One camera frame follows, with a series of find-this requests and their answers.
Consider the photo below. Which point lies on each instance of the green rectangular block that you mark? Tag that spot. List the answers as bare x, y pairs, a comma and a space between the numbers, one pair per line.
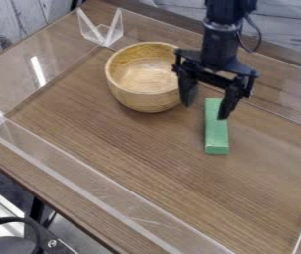
215, 129

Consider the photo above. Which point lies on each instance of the black table leg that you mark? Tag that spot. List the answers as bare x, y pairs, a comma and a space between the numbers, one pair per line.
36, 210

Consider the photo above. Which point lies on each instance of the brown wooden bowl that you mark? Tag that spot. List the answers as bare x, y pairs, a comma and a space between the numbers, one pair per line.
139, 77

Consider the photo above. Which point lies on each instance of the clear acrylic corner bracket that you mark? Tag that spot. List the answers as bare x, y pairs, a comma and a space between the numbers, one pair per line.
100, 34

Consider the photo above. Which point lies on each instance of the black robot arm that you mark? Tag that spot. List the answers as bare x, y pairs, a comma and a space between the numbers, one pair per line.
212, 64

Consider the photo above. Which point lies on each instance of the black metal base plate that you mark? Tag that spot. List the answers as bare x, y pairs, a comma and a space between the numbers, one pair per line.
21, 245

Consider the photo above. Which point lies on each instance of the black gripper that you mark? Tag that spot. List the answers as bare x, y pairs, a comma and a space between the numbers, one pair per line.
191, 73

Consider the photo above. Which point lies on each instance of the clear acrylic front barrier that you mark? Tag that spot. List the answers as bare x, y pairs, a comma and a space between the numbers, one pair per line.
121, 219

